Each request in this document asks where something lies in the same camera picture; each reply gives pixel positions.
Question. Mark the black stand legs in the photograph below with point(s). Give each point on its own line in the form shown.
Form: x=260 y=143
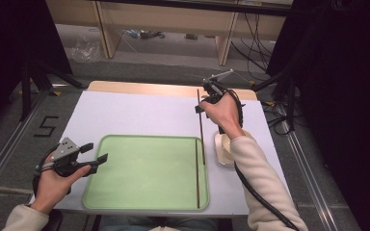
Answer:
x=282 y=86
x=41 y=77

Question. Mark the white table mat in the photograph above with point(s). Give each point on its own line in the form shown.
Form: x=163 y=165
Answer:
x=135 y=112

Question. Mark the wooden desk frame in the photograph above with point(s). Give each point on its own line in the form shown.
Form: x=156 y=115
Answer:
x=167 y=19

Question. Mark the wooden table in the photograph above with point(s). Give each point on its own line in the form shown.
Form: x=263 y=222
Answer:
x=147 y=89

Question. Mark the power strip on floor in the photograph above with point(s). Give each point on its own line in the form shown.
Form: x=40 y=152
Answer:
x=144 y=34

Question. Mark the brown chopstick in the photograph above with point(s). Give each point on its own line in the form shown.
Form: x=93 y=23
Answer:
x=201 y=134
x=197 y=173

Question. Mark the person's right hand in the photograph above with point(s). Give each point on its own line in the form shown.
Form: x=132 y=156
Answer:
x=224 y=114

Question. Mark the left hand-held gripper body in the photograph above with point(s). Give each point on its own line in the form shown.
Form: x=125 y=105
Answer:
x=65 y=150

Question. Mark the clear plastic bag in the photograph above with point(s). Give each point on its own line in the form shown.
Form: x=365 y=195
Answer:
x=85 y=48

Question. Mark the cream bowl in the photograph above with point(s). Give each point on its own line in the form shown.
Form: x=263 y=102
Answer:
x=226 y=146

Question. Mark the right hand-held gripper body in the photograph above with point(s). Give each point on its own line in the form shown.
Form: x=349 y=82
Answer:
x=215 y=86

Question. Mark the metal floor rail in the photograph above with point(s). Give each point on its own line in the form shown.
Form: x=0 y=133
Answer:
x=308 y=173
x=9 y=144

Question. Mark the black chair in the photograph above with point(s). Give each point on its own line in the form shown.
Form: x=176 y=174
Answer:
x=54 y=220

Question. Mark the black curtain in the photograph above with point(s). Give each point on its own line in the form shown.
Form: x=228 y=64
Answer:
x=9 y=48
x=340 y=80

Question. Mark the person's left hand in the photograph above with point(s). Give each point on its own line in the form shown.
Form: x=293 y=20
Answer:
x=51 y=189

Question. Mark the green tray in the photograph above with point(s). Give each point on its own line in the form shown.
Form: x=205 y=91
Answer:
x=141 y=173

